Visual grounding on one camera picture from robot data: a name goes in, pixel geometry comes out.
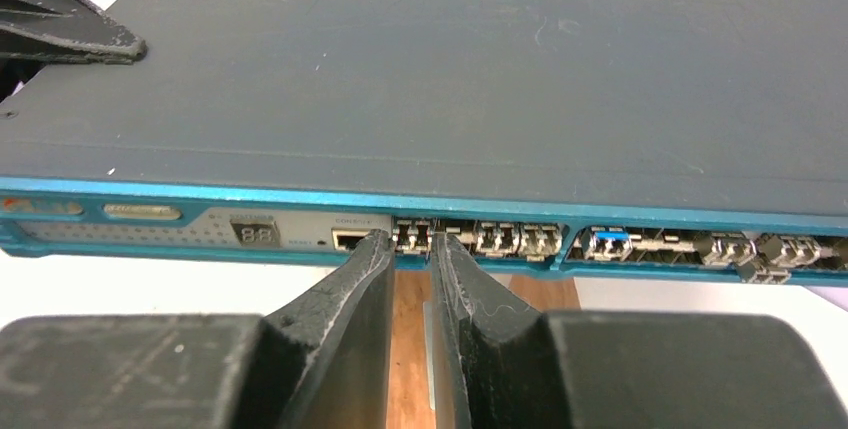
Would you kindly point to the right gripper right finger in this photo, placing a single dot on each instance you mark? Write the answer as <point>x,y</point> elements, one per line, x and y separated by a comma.
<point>490,353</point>

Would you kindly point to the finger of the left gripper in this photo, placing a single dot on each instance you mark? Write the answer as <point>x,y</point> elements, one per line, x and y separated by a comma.
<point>66,32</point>

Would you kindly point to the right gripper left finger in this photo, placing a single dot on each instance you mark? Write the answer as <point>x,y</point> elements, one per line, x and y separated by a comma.
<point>322,360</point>

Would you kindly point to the teal grey network switch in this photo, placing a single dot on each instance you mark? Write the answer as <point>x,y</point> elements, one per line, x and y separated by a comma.
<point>713,131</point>

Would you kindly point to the wooden base board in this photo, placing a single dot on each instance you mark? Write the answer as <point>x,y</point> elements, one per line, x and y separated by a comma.
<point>408,403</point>

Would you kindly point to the blue tab transceiver module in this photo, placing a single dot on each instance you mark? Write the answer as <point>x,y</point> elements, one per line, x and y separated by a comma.
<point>600,243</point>

